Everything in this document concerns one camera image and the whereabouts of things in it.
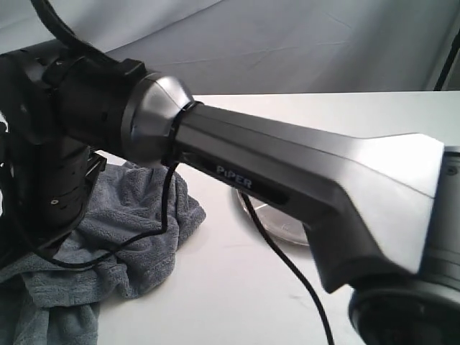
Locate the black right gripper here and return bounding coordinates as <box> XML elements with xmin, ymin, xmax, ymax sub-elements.
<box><xmin>1</xmin><ymin>40</ymin><xmax>147</xmax><ymax>266</ymax></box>

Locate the blue-grey fleece towel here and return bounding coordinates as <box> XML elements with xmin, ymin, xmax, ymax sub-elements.
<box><xmin>1</xmin><ymin>162</ymin><xmax>206</xmax><ymax>344</ymax></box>

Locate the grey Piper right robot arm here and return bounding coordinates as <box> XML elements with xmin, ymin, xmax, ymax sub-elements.
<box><xmin>1</xmin><ymin>41</ymin><xmax>459</xmax><ymax>344</ymax></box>

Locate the grey backdrop cloth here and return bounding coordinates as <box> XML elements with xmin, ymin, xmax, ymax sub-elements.
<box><xmin>0</xmin><ymin>0</ymin><xmax>460</xmax><ymax>98</ymax></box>

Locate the round stainless steel plate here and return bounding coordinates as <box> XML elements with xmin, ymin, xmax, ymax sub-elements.
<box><xmin>249</xmin><ymin>196</ymin><xmax>309</xmax><ymax>247</ymax></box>

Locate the black stand pole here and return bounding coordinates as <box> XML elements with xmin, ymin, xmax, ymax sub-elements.
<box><xmin>433</xmin><ymin>14</ymin><xmax>459</xmax><ymax>91</ymax></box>

